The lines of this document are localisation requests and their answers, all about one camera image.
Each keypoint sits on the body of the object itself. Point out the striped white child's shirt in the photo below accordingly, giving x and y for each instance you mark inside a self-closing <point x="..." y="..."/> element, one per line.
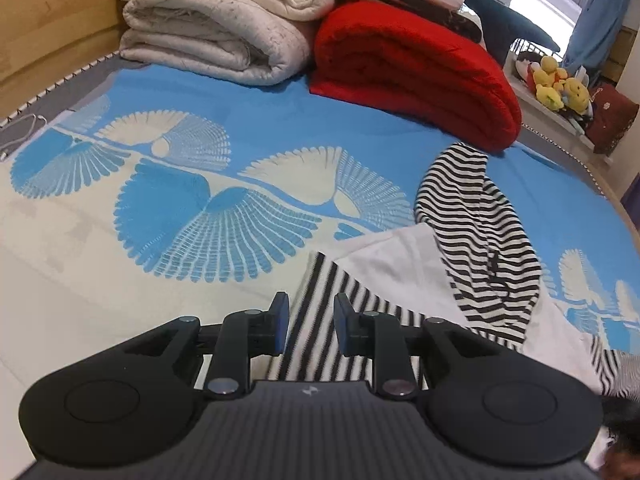
<point x="467" y="259"/>

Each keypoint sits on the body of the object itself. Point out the dark red bag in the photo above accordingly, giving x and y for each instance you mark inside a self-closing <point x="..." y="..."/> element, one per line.
<point x="613" y="115"/>

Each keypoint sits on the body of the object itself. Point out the dark teal shark plush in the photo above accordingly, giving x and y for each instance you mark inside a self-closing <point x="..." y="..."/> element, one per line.
<point x="502" y="26"/>

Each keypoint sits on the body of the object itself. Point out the purple box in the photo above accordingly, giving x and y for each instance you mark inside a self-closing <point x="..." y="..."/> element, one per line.
<point x="631" y="198"/>

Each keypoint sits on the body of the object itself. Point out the folded cream blanket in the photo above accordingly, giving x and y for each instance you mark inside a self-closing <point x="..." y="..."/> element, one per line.
<point x="253" y="42"/>

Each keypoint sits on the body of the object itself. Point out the yellow plush toys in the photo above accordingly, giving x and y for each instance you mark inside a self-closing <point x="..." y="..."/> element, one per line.
<point x="554" y="88"/>

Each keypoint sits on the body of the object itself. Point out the wooden headboard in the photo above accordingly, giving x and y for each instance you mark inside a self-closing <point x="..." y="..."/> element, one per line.
<point x="42" y="41"/>

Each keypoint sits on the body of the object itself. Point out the folded red blanket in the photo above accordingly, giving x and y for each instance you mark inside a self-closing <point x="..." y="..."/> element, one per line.
<point x="375" y="55"/>

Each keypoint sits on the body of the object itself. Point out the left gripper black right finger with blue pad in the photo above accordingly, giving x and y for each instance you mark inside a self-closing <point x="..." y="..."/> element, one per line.
<point x="382" y="339"/>

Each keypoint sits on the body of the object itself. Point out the blue and cream bedspread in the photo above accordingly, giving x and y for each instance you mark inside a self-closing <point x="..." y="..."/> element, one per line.
<point x="133" y="194"/>

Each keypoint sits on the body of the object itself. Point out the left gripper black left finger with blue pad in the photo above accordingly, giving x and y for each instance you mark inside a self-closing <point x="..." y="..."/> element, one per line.
<point x="243" y="336"/>

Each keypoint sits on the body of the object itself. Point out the blue curtain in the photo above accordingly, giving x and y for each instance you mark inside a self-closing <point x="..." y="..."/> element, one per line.
<point x="594" y="34"/>

